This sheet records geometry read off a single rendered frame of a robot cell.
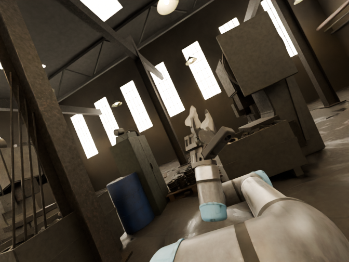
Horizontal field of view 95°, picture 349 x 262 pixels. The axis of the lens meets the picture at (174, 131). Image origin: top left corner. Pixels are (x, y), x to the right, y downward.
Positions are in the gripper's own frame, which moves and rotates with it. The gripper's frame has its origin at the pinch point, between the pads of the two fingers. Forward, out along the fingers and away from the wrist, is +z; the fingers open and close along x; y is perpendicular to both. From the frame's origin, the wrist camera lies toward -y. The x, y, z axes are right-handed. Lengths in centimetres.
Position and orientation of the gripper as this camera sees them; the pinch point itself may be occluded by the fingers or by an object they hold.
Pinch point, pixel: (200, 109)
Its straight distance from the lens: 59.1
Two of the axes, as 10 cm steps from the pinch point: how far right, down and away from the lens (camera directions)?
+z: -0.9, -9.2, 3.9
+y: -5.2, 3.8, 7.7
